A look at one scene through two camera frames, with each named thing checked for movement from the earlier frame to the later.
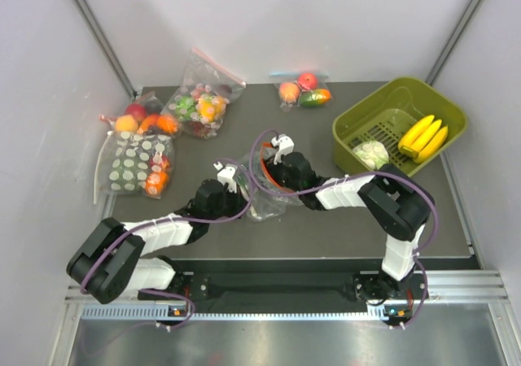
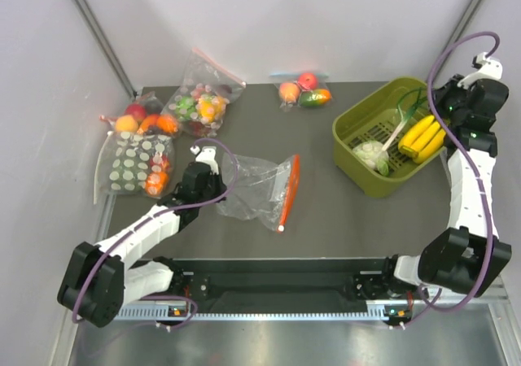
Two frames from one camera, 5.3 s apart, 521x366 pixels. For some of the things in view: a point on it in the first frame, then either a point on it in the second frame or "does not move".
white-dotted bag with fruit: (137, 163) does not move
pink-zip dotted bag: (205, 89) does not move
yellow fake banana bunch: (424, 139) does not move
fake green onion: (242, 186) to (407, 105)
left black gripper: (239, 202) to (220, 185)
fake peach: (289, 92) does not move
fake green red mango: (315, 98) does not move
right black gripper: (273, 168) to (448, 88)
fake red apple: (307, 80) does not move
